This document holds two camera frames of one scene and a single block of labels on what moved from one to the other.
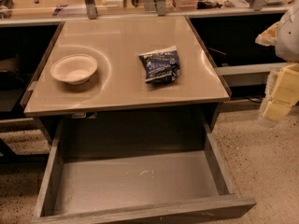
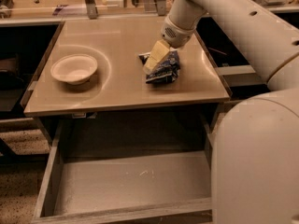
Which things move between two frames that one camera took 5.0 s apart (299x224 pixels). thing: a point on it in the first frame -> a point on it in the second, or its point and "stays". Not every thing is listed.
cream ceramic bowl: (75, 69) stays
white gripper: (289, 37) -> (177, 35)
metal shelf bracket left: (90, 0) stays
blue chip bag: (162, 65) stays
